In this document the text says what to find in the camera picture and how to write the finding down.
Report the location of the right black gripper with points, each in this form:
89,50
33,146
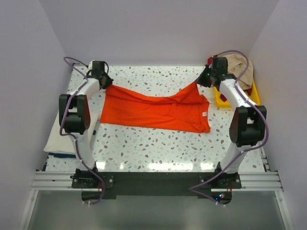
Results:
200,80

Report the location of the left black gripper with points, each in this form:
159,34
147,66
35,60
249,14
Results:
109,82

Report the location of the orange t shirt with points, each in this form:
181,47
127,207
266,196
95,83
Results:
187,110

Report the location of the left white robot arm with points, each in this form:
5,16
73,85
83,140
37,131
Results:
74,112

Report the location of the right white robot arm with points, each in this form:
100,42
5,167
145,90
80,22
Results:
248,125

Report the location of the dark red t shirt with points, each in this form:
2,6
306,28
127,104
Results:
225,80

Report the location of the yellow plastic tray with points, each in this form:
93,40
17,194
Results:
221,101

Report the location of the beige t shirt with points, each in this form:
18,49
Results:
236,65

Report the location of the folded cream t shirt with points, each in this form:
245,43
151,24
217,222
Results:
94,119

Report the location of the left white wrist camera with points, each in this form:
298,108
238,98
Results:
90,65

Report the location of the aluminium frame rail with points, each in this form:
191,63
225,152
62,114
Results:
52,181

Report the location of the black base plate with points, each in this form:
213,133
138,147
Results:
110,185

